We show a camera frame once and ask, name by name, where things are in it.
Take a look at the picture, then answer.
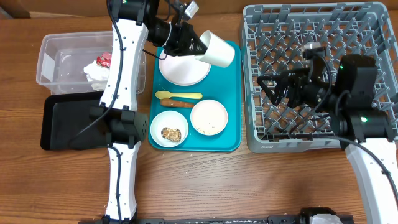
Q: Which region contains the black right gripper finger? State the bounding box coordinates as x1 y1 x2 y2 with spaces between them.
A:
261 82 291 106
257 68 310 89

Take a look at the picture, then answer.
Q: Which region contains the white paper cup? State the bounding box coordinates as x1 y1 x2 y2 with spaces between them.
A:
195 30 235 68

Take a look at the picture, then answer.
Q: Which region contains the white bowl with rice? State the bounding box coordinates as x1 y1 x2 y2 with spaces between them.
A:
190 100 228 136

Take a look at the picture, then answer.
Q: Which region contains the small white bowl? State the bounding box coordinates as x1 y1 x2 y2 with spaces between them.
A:
149 111 189 148

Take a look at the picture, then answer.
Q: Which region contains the white napkin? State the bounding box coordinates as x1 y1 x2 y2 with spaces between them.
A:
83 61 109 91

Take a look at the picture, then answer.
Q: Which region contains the brown food chunk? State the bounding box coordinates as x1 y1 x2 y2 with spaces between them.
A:
161 127 182 142

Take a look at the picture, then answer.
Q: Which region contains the red wrapper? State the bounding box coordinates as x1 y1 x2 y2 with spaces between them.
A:
96 52 112 68

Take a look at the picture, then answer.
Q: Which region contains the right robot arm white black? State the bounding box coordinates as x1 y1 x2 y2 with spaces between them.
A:
257 53 397 223

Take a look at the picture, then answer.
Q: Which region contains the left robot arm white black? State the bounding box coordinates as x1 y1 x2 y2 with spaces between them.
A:
68 0 207 223

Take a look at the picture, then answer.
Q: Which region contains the grey dishwasher rack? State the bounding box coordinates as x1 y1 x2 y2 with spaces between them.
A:
241 2 397 153

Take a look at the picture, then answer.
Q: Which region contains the large white plate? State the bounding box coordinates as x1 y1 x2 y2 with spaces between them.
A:
159 50 211 86

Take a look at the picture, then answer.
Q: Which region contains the yellow plastic spoon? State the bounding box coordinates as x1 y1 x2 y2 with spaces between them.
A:
155 90 203 100

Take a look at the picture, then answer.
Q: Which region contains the brown sausage stick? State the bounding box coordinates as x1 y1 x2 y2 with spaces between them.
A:
160 98 195 108

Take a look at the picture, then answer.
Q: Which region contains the teal plastic tray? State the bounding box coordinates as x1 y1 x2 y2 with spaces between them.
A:
148 42 242 152

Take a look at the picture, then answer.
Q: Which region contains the clear plastic bin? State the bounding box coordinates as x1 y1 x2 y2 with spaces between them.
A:
35 30 147 96

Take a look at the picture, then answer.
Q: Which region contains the black plastic tray bin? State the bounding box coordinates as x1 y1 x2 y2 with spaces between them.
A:
40 91 111 151

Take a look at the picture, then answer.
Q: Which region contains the black rail at bottom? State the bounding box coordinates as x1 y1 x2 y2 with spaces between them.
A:
77 207 355 224

